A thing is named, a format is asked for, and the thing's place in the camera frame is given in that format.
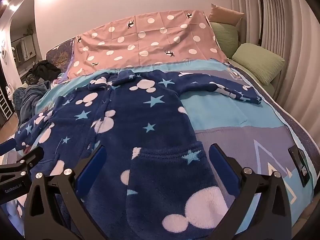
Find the teal and grey printed blanket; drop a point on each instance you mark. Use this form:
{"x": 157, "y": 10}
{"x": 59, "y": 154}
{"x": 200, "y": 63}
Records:
{"x": 225, "y": 120}

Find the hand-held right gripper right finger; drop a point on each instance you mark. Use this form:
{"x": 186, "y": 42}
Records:
{"x": 221, "y": 167}

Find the beige curtains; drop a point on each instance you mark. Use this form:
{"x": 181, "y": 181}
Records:
{"x": 287, "y": 30}

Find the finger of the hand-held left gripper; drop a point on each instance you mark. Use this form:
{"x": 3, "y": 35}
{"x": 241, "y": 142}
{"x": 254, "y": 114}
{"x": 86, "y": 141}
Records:
{"x": 6, "y": 146}
{"x": 32, "y": 156}

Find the large green pillow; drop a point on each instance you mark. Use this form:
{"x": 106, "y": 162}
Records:
{"x": 260, "y": 62}

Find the blue patterned mattress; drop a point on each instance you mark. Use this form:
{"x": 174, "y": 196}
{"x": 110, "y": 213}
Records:
{"x": 58, "y": 57}

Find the grey-blue fleece blanket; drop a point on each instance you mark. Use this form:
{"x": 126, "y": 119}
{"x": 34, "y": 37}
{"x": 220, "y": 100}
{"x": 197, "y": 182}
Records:
{"x": 27, "y": 97}

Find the beige pillow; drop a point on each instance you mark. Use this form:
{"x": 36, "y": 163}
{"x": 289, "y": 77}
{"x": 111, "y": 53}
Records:
{"x": 225, "y": 13}

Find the alcove cabinet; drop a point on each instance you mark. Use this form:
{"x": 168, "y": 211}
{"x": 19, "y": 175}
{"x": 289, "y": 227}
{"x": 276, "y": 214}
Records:
{"x": 23, "y": 47}

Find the black floor lamp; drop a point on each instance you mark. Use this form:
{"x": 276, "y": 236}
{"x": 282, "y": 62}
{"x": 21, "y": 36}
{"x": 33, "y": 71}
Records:
{"x": 261, "y": 17}

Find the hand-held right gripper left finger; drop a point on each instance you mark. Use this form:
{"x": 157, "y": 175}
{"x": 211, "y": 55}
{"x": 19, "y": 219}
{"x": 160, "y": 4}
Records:
{"x": 92, "y": 165}

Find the pink polka dot sheet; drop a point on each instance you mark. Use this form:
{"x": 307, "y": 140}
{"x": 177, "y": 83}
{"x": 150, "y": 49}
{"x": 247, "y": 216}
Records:
{"x": 155, "y": 37}

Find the black phone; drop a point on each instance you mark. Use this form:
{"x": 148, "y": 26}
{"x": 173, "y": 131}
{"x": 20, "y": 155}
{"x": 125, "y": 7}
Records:
{"x": 300, "y": 165}

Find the blue fleece star-print onesie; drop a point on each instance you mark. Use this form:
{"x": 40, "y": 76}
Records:
{"x": 150, "y": 120}

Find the dark clothes pile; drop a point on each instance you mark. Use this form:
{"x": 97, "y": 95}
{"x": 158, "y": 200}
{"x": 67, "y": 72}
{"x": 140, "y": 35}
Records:
{"x": 45, "y": 70}

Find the small green pillow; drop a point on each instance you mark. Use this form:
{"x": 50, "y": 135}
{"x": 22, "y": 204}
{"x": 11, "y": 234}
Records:
{"x": 226, "y": 37}

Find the white metal rack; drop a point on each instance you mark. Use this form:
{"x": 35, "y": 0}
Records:
{"x": 5, "y": 105}

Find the white plush toy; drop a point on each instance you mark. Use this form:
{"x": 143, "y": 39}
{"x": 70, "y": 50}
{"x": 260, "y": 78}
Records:
{"x": 9, "y": 91}

